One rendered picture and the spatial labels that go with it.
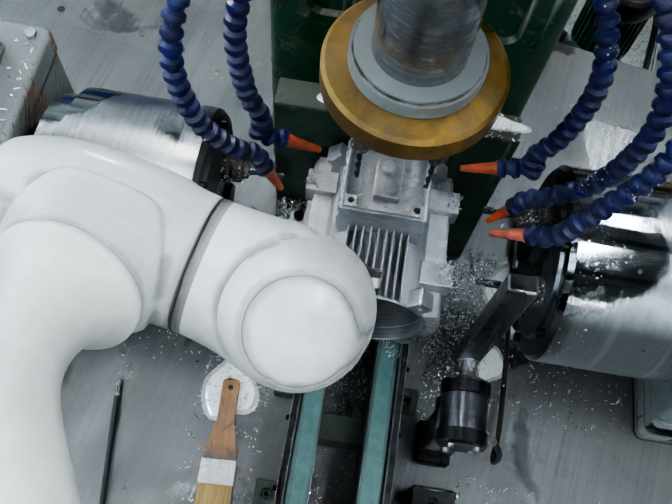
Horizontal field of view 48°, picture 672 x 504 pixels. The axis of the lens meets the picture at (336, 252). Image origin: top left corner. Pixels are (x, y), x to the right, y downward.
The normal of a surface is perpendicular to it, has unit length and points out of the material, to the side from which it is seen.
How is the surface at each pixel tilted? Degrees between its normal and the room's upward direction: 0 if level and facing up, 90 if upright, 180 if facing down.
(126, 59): 0
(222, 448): 0
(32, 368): 48
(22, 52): 0
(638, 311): 43
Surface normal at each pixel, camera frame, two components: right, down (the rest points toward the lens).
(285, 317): -0.03, 0.04
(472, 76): 0.06, -0.40
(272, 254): -0.22, -0.86
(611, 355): -0.13, 0.74
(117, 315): 0.56, 0.56
